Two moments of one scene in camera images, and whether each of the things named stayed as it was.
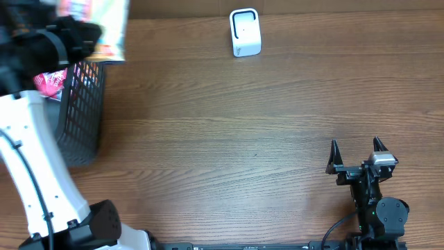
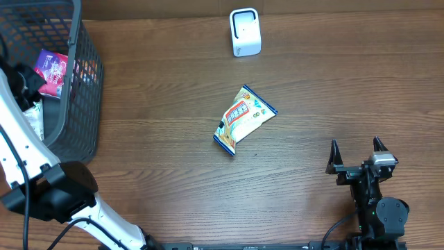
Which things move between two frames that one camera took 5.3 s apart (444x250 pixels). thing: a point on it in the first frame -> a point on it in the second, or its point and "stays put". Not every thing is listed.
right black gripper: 348,172 stays put
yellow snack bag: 112,17 -> 246,113
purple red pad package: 50,84 stays put
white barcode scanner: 245,32 stays put
